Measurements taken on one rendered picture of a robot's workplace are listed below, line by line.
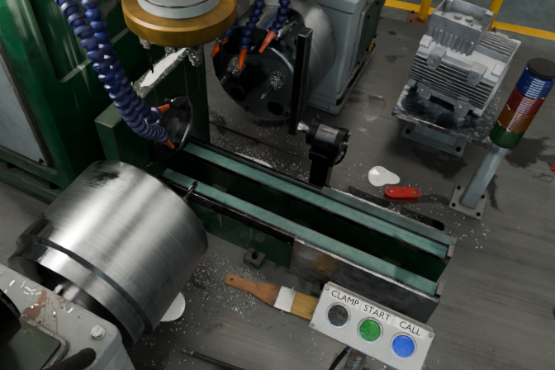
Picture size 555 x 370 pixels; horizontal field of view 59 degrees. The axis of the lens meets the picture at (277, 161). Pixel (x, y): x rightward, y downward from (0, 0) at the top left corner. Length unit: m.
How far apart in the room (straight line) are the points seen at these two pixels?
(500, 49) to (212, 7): 0.72
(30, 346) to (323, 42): 0.82
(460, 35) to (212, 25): 0.66
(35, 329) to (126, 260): 0.14
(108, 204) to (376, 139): 0.82
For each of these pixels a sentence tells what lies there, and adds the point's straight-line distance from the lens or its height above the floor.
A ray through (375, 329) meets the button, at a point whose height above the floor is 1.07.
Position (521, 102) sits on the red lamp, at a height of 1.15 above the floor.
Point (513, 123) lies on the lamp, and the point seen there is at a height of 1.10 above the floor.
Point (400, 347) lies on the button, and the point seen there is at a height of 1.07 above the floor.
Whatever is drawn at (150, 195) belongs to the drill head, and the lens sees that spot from 0.77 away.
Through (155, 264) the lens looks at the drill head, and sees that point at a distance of 0.76.
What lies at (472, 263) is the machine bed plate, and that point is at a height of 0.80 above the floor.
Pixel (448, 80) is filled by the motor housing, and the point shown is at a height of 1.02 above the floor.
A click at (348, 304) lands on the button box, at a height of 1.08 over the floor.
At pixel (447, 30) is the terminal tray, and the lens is 1.26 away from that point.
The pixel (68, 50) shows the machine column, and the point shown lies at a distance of 0.96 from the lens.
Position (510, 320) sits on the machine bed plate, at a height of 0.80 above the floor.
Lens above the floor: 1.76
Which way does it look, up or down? 49 degrees down
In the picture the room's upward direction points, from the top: 5 degrees clockwise
